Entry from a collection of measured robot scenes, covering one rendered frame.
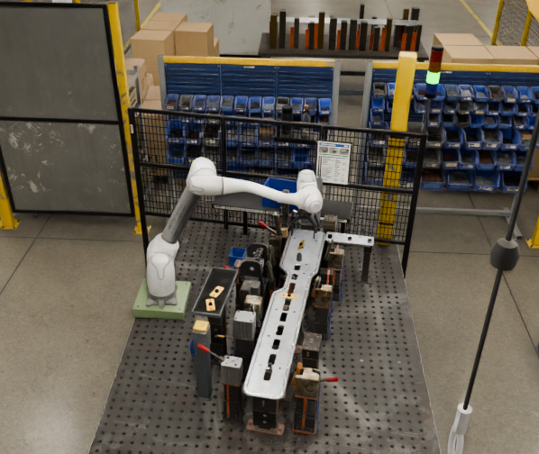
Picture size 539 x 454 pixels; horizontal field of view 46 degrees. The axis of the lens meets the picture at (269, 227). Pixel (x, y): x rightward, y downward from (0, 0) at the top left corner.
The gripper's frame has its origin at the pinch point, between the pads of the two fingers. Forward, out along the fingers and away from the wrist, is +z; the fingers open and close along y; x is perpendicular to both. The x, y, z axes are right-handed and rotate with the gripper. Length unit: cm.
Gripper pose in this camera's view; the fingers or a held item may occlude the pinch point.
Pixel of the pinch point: (303, 233)
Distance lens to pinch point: 372.8
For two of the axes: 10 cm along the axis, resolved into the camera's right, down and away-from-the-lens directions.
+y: 9.8, 1.2, -1.5
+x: 1.9, -5.3, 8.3
